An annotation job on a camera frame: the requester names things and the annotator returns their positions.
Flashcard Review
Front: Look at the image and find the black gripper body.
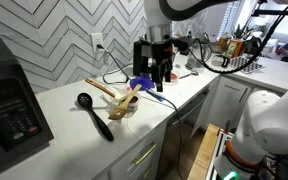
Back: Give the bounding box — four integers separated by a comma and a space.
133, 38, 195, 82

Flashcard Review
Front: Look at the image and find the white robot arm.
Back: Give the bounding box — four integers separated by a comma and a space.
144, 0, 288, 180

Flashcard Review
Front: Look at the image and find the clear bowl with red item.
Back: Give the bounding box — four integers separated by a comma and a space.
167, 71, 179, 85

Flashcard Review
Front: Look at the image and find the blue toothbrush package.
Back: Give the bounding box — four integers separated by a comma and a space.
146, 90, 164, 102

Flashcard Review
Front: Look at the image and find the metal spoon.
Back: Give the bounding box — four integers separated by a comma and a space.
179, 71, 199, 79

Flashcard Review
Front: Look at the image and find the glass jar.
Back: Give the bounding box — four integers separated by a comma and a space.
186, 40, 212, 69

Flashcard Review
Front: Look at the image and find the dishwasher front panel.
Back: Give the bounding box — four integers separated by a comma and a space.
167, 87, 210, 138

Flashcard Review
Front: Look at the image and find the wooden spatula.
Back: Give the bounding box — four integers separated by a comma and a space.
109, 84, 142, 120

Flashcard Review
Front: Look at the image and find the orange box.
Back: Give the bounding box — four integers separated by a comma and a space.
225, 39, 243, 58

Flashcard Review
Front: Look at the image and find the checkered dish mat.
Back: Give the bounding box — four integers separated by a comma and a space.
228, 55, 266, 75

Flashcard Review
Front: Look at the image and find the black slotted spoon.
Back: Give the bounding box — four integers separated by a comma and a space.
77, 93, 114, 141

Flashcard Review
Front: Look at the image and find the potted green plant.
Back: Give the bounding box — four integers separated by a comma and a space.
233, 25, 252, 40

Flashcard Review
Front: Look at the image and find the wooden board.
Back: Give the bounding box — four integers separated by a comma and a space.
188, 124, 219, 180

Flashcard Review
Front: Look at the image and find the black microwave oven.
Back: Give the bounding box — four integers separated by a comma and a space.
0, 39, 54, 173

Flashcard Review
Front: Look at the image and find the black power cable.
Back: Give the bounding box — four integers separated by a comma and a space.
96, 43, 184, 180

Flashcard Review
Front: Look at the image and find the white wall outlet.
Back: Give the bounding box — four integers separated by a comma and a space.
91, 33, 103, 53

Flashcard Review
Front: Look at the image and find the gold drawer handle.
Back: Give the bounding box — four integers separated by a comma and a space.
132, 142, 157, 165

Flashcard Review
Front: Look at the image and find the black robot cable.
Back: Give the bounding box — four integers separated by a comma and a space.
187, 3, 288, 75

